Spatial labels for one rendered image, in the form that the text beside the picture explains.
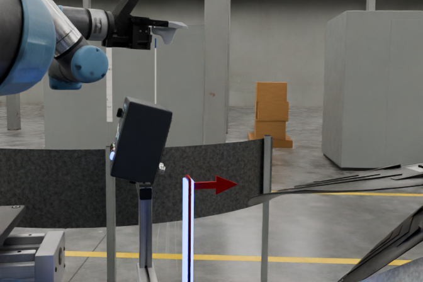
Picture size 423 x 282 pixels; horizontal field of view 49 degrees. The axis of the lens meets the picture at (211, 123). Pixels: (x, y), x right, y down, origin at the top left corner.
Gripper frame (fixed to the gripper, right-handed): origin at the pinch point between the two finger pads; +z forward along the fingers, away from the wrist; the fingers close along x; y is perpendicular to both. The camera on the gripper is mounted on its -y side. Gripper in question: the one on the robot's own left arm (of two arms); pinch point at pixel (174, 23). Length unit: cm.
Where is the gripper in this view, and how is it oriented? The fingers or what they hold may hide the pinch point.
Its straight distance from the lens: 127.9
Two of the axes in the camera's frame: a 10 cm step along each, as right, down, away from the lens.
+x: 5.7, 2.2, -7.9
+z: 8.1, -0.5, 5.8
